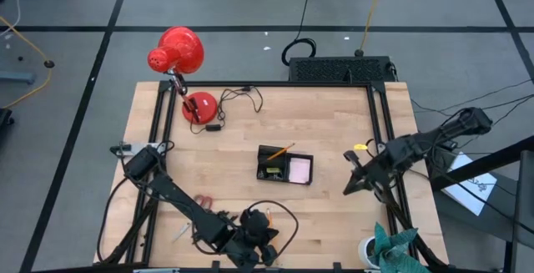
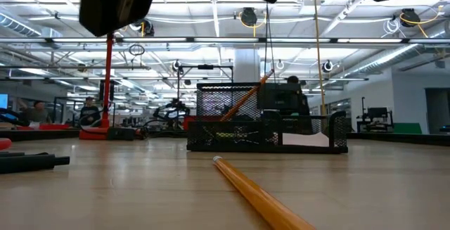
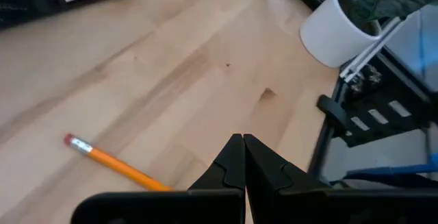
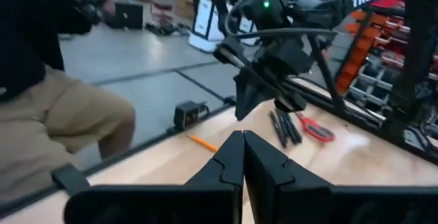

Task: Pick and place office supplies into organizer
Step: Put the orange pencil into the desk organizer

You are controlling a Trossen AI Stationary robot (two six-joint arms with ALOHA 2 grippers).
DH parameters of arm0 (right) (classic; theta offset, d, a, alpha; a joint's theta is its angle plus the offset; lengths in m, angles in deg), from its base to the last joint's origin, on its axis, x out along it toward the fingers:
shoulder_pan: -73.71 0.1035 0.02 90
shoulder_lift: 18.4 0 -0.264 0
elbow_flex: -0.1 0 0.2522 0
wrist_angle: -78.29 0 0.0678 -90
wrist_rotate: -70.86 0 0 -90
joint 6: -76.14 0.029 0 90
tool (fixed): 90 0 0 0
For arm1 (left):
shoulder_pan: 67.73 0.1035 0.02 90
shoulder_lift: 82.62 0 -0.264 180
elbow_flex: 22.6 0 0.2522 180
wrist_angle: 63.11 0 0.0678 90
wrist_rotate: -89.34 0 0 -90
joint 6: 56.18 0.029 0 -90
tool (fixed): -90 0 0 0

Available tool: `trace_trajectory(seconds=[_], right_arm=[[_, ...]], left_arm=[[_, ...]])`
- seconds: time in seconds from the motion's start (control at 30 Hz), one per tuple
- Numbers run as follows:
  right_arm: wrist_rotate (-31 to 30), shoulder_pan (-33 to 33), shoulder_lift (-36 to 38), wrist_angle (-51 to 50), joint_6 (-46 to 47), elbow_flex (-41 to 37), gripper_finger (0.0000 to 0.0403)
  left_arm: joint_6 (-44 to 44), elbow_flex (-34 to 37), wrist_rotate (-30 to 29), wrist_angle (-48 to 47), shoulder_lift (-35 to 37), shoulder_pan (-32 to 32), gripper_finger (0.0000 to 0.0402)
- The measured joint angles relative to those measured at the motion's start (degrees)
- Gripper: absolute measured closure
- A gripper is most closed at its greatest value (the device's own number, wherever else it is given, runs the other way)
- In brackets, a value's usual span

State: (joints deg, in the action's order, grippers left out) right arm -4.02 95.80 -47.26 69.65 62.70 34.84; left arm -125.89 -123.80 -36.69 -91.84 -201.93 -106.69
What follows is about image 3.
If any black frame clamp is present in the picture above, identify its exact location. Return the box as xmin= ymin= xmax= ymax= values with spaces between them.
xmin=316 ymin=94 xmax=348 ymax=138

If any blue bar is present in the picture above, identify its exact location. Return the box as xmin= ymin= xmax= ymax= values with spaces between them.
xmin=344 ymin=153 xmax=438 ymax=184

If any black box with white labels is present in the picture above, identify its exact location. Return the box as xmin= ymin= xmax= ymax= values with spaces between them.
xmin=337 ymin=62 xmax=432 ymax=148

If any white plant pot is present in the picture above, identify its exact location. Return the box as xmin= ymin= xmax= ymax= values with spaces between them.
xmin=299 ymin=0 xmax=383 ymax=69

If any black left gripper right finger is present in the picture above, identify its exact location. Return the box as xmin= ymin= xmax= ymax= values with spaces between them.
xmin=243 ymin=133 xmax=438 ymax=224

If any orange pencil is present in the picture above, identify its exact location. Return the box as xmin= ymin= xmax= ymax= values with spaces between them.
xmin=63 ymin=133 xmax=175 ymax=192

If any black mesh desk organizer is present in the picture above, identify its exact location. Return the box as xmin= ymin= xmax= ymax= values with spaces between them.
xmin=0 ymin=0 xmax=137 ymax=29

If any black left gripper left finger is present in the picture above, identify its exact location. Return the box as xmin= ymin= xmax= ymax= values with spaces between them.
xmin=70 ymin=133 xmax=246 ymax=224

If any white metal strip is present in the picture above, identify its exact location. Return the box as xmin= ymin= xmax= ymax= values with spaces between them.
xmin=338 ymin=16 xmax=408 ymax=83

